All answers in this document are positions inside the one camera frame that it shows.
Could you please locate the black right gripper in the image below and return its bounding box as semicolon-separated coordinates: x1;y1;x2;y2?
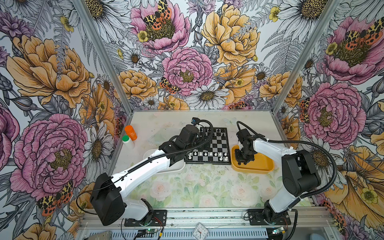
234;146;255;164

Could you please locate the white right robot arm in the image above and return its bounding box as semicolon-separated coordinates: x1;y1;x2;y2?
233;129;321;224

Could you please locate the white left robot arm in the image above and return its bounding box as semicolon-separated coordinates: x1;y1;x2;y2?
90;120;209;226

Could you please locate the black white chess board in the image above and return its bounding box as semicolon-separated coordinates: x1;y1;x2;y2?
185;128;232;165

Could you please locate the yellow rectangular tray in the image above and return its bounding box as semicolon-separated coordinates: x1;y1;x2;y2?
231;145;275;174

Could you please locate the white rectangular tray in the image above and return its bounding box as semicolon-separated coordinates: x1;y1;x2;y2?
143;148;186;174

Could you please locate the green capped white bottle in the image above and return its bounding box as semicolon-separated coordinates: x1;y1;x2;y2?
122;135;135;150

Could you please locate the orange capped bottle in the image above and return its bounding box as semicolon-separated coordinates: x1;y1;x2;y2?
124;125;138;141

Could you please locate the small white clock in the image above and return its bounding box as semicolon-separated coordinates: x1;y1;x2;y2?
193;223;209;240

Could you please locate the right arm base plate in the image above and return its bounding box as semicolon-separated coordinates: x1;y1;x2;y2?
244;209;292;226

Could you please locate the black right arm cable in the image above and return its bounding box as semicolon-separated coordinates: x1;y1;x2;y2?
236;120;338;199

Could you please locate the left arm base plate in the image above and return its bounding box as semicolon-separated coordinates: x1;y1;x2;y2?
124;210;168;227

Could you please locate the aluminium front rail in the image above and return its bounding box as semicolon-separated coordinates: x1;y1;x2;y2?
78;207;337;236

